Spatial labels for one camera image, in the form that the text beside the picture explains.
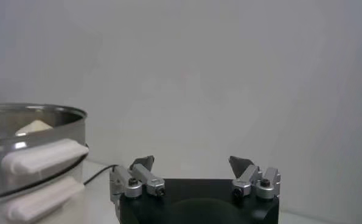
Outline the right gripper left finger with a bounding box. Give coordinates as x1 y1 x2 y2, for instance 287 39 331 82
109 155 166 204

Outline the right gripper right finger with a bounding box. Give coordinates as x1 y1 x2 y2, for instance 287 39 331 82
228 155 282 200

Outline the white steamed baozi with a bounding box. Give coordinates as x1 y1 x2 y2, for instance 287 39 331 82
15 119 54 137

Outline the stainless steel steamer basket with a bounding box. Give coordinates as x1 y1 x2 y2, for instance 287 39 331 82
0 102 90 201

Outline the black pot power cord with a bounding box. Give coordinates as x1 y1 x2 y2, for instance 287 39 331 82
83 164 120 186

